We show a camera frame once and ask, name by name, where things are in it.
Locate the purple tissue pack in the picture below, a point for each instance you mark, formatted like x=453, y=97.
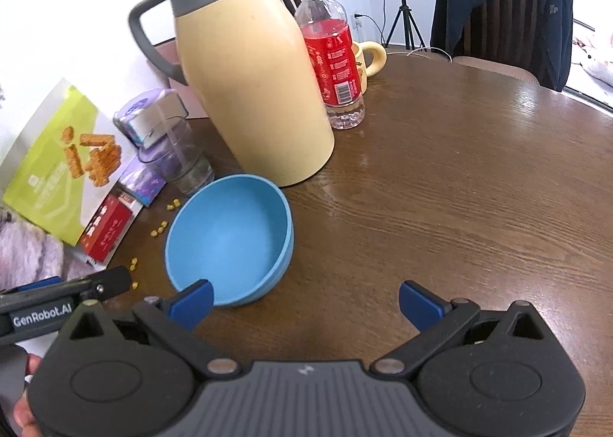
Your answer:
x=141, y=183

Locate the small blue bowl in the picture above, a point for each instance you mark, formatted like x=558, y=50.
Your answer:
x=225, y=235

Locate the pink bedding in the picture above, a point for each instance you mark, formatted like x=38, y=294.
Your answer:
x=598, y=58

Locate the green and white snack bag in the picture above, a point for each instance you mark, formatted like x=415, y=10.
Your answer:
x=52, y=164

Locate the person's left hand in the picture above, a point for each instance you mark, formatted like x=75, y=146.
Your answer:
x=24, y=413

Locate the red box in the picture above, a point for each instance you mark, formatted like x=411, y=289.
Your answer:
x=108, y=226

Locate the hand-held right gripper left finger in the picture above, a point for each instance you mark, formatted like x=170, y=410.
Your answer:
x=194, y=303

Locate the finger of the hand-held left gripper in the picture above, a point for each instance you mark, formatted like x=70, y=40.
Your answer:
x=96, y=283

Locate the yellow thermos jug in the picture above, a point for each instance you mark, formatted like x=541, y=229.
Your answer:
x=249, y=82

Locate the clear bottle with red label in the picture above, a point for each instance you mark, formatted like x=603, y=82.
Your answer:
x=335, y=58

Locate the yellow mug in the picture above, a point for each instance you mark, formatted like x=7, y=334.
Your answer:
x=373, y=56

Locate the pink cardboard box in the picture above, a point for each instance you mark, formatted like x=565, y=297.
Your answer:
x=167, y=56

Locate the scattered yellow corn kernels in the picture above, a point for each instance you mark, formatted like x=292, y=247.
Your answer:
x=159, y=229

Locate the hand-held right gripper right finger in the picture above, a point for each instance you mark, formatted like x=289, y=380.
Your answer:
x=421, y=305

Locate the fluffy pale blanket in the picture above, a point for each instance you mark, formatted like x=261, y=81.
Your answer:
x=24, y=245

